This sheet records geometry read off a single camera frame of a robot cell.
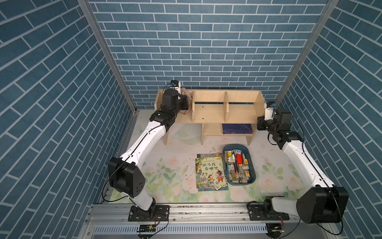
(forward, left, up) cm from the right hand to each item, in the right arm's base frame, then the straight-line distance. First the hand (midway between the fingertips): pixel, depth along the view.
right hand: (261, 117), depth 82 cm
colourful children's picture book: (-24, +26, -25) cm, 43 cm away
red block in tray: (-14, +8, -24) cm, 29 cm away
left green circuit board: (-52, +56, -28) cm, 81 cm away
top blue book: (0, +11, -12) cm, 16 cm away
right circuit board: (-48, -5, -27) cm, 55 cm away
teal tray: (-19, +9, -23) cm, 32 cm away
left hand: (+3, +40, +10) cm, 41 cm away
